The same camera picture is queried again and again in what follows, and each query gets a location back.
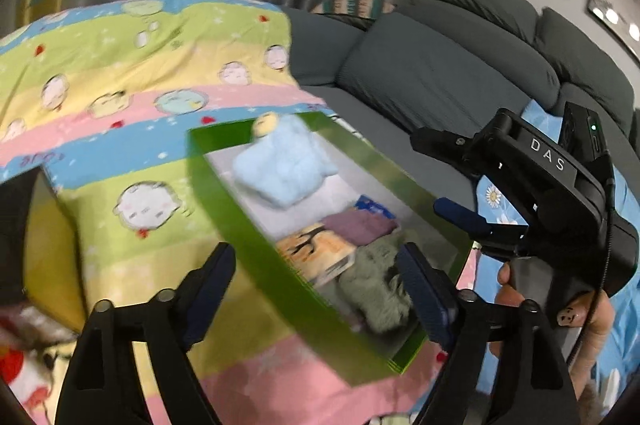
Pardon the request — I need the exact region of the striped cartoon printed blanket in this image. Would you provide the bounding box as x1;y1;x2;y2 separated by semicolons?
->
0;0;481;425

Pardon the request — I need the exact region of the light blue cloth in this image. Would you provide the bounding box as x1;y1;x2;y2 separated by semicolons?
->
232;111;337;210

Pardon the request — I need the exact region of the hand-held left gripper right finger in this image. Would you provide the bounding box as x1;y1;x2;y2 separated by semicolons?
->
396;242;582;425

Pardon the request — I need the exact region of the green fluffy cloth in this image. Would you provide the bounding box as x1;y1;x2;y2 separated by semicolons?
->
337;237;426;333

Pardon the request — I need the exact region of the person's right hand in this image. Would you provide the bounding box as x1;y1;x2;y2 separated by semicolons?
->
489;261;615;401

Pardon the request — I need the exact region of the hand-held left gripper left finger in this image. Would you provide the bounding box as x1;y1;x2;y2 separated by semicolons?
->
55;242;237;425

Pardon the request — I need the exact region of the pink fluffy cloth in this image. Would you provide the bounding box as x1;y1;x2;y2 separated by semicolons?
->
322;209;398;247

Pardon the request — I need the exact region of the blue packet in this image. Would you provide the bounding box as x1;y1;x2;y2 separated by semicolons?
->
354;196;393;218

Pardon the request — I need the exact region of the black cable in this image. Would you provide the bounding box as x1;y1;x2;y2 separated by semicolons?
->
567;177;617;363

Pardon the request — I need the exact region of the striped pillow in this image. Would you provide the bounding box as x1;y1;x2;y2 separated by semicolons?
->
310;0;396;18

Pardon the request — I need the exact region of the black storage box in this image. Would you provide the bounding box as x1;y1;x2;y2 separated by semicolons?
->
0;165;86;333

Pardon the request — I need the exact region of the orange tissue pack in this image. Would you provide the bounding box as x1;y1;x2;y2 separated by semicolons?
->
275;227;357;283

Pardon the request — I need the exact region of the green storage box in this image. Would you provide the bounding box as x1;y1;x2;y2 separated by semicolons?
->
187;112;473;376

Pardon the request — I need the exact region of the cartoon print plush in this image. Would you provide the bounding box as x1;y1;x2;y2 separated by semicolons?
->
0;305;81;411

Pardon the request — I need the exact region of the grey sofa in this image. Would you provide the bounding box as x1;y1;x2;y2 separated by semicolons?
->
285;0;640;216

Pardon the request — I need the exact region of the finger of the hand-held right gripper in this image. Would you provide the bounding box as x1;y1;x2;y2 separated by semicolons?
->
433;197;530;262
410;126;483;178

